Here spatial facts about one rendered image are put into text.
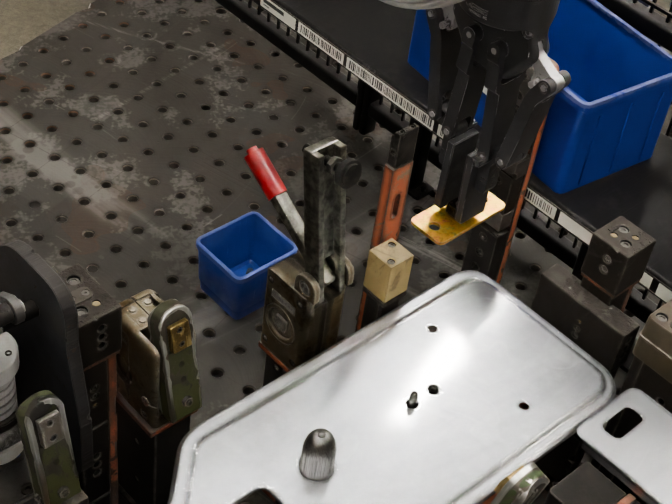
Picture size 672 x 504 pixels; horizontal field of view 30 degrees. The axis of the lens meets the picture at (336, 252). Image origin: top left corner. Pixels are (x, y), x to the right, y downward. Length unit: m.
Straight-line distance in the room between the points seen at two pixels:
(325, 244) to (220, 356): 0.46
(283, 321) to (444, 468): 0.24
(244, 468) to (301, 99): 1.03
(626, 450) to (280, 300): 0.38
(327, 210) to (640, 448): 0.38
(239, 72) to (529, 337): 0.97
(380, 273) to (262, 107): 0.82
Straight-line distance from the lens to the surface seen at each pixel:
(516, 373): 1.30
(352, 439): 1.21
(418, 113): 1.57
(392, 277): 1.29
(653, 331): 1.32
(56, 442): 1.11
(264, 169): 1.26
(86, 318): 1.13
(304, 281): 1.24
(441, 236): 1.05
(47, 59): 2.17
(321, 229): 1.20
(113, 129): 2.01
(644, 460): 1.27
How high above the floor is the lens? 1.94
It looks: 43 degrees down
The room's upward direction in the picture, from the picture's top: 9 degrees clockwise
